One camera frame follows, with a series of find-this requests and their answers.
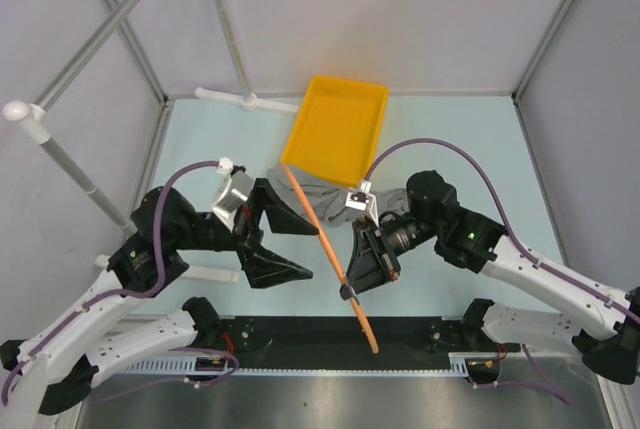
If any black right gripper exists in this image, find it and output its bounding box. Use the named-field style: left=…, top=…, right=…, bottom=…
left=340, top=211, right=440, bottom=299

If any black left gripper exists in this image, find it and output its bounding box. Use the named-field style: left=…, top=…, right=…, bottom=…
left=173, top=178, right=321, bottom=285

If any grey tank top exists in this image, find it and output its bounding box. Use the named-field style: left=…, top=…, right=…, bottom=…
left=266, top=165, right=408, bottom=227

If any orange wire hanger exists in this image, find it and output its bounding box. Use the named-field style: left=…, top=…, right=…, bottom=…
left=281, top=162, right=380, bottom=354

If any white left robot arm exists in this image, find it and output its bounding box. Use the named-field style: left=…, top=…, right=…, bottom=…
left=1, top=177, right=318, bottom=416

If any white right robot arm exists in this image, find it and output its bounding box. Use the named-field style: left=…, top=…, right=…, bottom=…
left=340, top=171, right=639, bottom=385

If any yellow plastic tray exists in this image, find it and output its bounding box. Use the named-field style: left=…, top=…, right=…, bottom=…
left=281, top=75, right=390, bottom=186

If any white clothes rack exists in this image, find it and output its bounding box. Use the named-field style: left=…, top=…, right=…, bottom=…
left=1, top=0, right=301, bottom=294

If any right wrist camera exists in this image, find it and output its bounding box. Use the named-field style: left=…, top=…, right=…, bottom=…
left=345, top=179, right=379, bottom=227

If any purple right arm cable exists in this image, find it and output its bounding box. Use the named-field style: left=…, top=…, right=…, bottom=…
left=362, top=137, right=640, bottom=405

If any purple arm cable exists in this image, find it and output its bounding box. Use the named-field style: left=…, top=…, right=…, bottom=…
left=362, top=137, right=640, bottom=405
left=0, top=159, right=240, bottom=403

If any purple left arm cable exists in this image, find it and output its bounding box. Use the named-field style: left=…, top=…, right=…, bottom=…
left=0, top=159, right=240, bottom=403

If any white slotted cable duct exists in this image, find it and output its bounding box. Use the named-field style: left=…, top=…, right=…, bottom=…
left=120, top=354, right=469, bottom=378

